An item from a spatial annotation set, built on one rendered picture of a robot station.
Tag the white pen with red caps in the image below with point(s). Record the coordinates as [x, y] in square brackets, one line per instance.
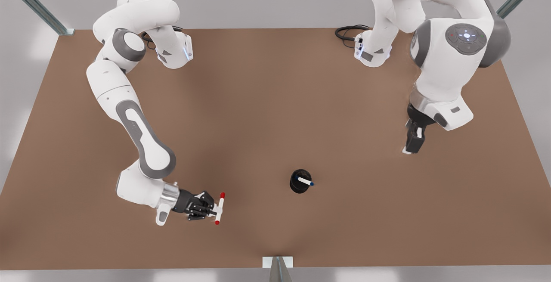
[220, 208]

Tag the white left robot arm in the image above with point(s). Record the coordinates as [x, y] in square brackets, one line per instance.
[447, 54]

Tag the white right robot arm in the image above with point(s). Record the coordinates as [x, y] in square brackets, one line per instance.
[129, 114]

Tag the white pen with blue tip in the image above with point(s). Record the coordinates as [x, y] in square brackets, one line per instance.
[306, 181]

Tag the black pen holder cup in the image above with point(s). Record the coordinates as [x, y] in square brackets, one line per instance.
[300, 181]

